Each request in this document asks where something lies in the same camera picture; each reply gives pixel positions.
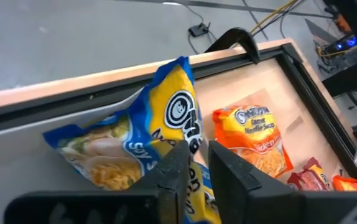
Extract blue Maruchan ramen pack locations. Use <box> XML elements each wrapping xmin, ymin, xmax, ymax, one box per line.
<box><xmin>43</xmin><ymin>55</ymin><xmax>221</xmax><ymax>224</ymax></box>

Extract black metal table frame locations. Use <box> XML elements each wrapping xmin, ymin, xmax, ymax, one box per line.
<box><xmin>0</xmin><ymin>42</ymin><xmax>357</xmax><ymax>183</ymax></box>

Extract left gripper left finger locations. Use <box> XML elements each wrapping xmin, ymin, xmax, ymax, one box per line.
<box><xmin>4</xmin><ymin>139</ymin><xmax>192</xmax><ymax>224</ymax></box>

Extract black power adapter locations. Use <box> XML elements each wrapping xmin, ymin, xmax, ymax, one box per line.
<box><xmin>187</xmin><ymin>22</ymin><xmax>211</xmax><ymax>37</ymax></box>

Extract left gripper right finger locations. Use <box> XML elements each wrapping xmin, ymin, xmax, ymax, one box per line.
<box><xmin>208</xmin><ymin>140</ymin><xmax>357</xmax><ymax>224</ymax></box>

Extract computer with blue lights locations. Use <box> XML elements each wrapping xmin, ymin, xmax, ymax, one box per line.
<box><xmin>317</xmin><ymin>34</ymin><xmax>357</xmax><ymax>74</ymax></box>

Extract yellow cable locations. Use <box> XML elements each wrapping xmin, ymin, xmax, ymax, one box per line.
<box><xmin>249</xmin><ymin>0</ymin><xmax>299</xmax><ymax>34</ymax></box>

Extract red Maruchan ramen pack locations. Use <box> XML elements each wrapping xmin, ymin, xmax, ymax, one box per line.
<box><xmin>287</xmin><ymin>157</ymin><xmax>332</xmax><ymax>191</ymax></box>

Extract orange Maruchan ramen pack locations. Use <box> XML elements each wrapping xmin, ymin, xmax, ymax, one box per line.
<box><xmin>212</xmin><ymin>105</ymin><xmax>294</xmax><ymax>179</ymax></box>
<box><xmin>332</xmin><ymin>175</ymin><xmax>357</xmax><ymax>191</ymax></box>

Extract black clamp hook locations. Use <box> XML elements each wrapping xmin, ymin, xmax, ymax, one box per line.
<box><xmin>205</xmin><ymin>27</ymin><xmax>262</xmax><ymax>65</ymax></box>

